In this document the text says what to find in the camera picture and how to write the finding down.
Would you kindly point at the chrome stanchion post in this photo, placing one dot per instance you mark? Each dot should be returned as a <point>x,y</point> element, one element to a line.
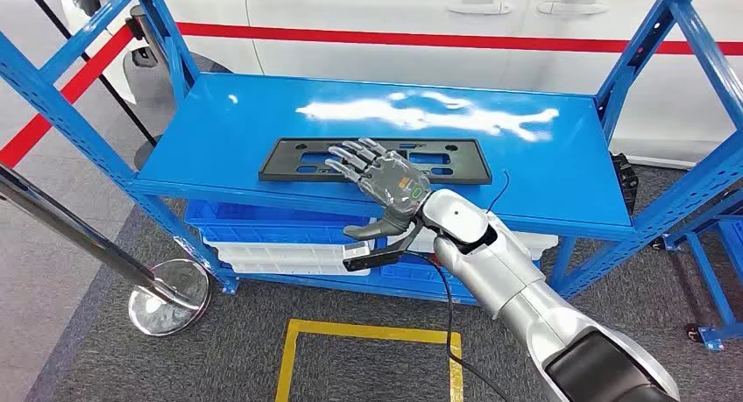
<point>64,228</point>

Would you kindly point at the black plastic panel part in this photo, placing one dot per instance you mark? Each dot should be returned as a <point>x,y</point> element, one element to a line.
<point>290,158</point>

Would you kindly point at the black object behind rack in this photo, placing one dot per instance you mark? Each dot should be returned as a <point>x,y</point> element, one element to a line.
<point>624,182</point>

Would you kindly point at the thin black stanchion post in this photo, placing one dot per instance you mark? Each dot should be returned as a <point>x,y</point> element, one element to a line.
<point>104,80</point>

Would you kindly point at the blue metal shelf rack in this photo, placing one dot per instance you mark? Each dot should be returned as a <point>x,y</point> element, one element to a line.
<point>244,126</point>
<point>705,283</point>

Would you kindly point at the grey stanchion post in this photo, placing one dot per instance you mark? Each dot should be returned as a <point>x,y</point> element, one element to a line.
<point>137,25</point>

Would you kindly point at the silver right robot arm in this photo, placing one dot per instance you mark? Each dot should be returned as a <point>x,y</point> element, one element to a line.
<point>511,277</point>

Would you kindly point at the white car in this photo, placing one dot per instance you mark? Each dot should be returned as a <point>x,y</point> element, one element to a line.
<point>377,5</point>

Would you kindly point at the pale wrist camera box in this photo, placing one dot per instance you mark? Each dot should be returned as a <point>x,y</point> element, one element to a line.
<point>357,257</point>

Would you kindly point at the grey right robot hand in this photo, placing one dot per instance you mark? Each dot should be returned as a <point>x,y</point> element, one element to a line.
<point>394,182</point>

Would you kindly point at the red barrier belt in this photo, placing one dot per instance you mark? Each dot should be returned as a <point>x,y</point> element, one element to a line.
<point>406,38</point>
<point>75,86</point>

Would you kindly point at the blue plastic crate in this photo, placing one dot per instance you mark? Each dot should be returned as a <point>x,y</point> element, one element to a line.
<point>261,219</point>
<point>406,274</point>

